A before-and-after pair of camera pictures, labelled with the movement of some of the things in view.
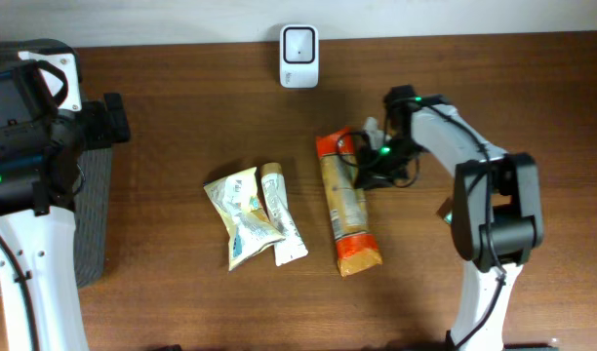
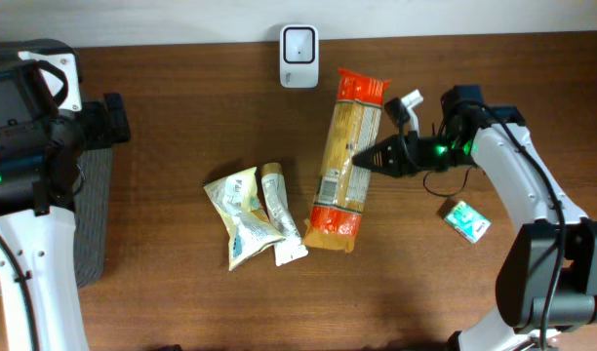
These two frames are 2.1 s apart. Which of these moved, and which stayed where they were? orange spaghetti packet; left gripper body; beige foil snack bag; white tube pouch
Moved: orange spaghetti packet
Stayed: left gripper body; white tube pouch; beige foil snack bag
